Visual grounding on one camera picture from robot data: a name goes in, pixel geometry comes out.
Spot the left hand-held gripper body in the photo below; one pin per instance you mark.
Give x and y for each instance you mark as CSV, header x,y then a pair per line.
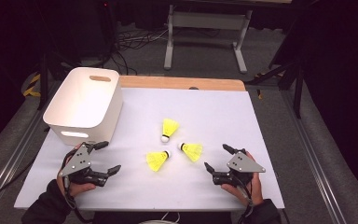
x,y
77,161

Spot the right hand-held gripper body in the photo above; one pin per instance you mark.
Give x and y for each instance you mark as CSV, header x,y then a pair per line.
x,y
242,163

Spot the yellow shuttlecock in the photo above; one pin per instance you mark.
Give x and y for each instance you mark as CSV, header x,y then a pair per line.
x,y
193,151
156,160
169,127

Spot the white plastic storage bin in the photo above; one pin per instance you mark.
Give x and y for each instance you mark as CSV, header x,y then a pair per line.
x,y
84,102

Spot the person's left hand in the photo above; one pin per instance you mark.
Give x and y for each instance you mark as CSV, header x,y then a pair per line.
x,y
76,188

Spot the person's right hand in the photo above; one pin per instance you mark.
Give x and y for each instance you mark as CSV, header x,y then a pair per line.
x,y
254,191

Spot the white table mat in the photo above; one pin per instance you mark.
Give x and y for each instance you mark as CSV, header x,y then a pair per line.
x,y
174,189

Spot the black metal stand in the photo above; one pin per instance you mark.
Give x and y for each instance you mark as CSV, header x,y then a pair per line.
x,y
43,81

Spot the yellow black hazard tape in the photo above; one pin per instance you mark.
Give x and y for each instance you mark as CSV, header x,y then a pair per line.
x,y
32,88

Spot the black tripod stand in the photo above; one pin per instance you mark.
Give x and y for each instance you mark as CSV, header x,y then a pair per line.
x,y
297,90

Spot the aluminium floor rail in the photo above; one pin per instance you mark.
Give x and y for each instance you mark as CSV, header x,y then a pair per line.
x,y
9,165
317,168

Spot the grey metal desk frame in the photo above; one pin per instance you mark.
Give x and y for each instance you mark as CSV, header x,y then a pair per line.
x,y
208,21

